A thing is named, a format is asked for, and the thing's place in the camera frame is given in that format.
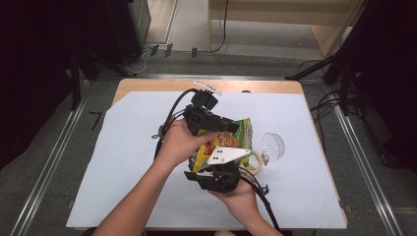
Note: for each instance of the metal floor rail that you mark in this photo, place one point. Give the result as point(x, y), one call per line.
point(367, 170)
point(49, 170)

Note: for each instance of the person's left hand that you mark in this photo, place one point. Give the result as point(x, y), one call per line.
point(180, 144)

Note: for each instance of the dark curtain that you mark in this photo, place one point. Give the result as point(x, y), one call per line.
point(393, 65)
point(32, 65)

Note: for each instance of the black metal stand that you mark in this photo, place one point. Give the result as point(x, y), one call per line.
point(345, 88)

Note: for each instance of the black cabinet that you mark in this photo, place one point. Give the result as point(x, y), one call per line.
point(131, 26)

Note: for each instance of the yellow spout pouch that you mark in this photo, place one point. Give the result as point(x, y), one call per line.
point(229, 141)

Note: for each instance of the black tripod stand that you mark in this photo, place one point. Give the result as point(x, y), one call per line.
point(75, 82)

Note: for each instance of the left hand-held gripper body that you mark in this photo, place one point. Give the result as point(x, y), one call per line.
point(200, 119)

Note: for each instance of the black table grommet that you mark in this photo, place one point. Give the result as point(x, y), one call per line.
point(246, 91)

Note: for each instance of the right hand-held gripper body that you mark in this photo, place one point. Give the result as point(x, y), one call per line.
point(226, 155)

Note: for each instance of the wooden bench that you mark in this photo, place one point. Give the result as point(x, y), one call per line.
point(278, 16)

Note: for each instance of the black floor bracket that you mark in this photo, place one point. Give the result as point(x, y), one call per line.
point(168, 49)
point(194, 52)
point(154, 49)

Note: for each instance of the person's right hand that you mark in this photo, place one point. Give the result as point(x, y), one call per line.
point(241, 200)

